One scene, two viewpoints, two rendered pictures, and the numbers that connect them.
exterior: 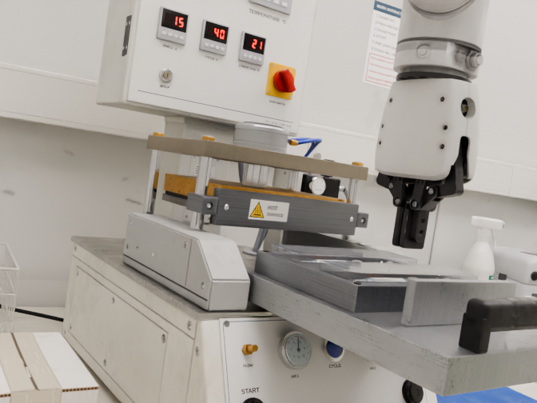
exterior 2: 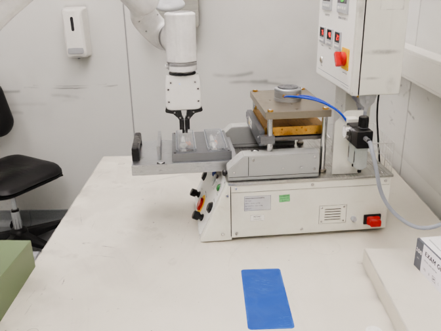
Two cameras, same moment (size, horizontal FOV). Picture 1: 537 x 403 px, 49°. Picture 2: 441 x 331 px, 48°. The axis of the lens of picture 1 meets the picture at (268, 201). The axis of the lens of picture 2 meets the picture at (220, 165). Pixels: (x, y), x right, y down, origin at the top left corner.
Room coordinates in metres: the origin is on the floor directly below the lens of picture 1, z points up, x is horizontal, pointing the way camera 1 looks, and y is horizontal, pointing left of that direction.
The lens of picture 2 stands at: (1.38, -1.30, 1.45)
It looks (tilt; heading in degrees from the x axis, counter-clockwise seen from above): 21 degrees down; 120
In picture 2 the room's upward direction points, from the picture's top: 1 degrees counter-clockwise
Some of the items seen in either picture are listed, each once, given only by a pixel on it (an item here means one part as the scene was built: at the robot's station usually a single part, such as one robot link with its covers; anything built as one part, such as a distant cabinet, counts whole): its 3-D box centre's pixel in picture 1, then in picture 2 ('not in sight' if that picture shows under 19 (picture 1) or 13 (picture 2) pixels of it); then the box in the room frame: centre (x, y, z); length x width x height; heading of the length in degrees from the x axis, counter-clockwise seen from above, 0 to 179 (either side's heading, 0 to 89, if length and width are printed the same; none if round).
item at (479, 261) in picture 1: (479, 265); not in sight; (1.54, -0.57, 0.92); 0.09 x 0.08 x 0.25; 80
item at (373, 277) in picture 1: (401, 278); (185, 142); (0.61, -0.15, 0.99); 0.18 x 0.06 x 0.02; 125
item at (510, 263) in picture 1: (519, 281); not in sight; (1.63, -0.73, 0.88); 0.25 x 0.20 x 0.17; 23
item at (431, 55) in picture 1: (437, 64); (181, 66); (0.61, -0.15, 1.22); 0.09 x 0.08 x 0.03; 35
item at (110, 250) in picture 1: (229, 269); (296, 157); (0.88, 0.04, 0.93); 0.46 x 0.35 x 0.01; 35
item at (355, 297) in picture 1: (371, 278); (200, 145); (0.64, -0.12, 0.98); 0.20 x 0.17 x 0.03; 125
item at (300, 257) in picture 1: (346, 261); (214, 141); (0.68, -0.10, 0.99); 0.18 x 0.06 x 0.02; 125
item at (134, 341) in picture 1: (244, 337); (283, 188); (0.86, 0.01, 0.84); 0.53 x 0.37 x 0.17; 35
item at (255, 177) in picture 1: (260, 181); (287, 114); (0.86, 0.02, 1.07); 0.22 x 0.17 x 0.10; 125
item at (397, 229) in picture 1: (399, 213); (189, 120); (0.62, -0.14, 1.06); 0.03 x 0.03 x 0.07; 35
